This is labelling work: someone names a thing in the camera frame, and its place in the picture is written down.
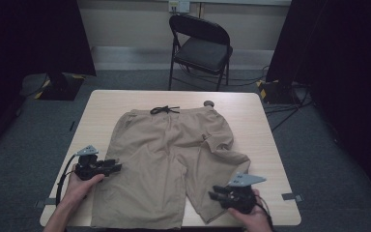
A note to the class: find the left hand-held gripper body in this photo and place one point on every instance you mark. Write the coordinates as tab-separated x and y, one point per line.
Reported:
87	166

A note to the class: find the white wall socket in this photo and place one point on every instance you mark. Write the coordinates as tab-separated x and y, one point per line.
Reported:
179	5

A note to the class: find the grey tape strip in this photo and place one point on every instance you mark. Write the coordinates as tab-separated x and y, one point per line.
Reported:
46	203
292	197

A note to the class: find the black folding chair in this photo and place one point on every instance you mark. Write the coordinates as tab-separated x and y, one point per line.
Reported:
203	51

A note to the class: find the person's right hand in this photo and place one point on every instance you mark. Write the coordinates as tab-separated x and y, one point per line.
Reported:
254	219

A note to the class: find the person's left hand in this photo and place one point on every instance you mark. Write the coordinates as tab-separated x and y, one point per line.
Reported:
76	191

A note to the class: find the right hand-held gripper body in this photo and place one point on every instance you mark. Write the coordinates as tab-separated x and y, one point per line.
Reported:
243	193

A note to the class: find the black yellow-striped stand base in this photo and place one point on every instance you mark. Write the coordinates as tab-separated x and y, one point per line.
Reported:
61	88
278	92

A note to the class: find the khaki shorts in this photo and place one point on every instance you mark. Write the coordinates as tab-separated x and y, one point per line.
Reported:
161	161

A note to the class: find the black curtain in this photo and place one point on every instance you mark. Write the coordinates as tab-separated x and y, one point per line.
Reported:
344	64
29	38

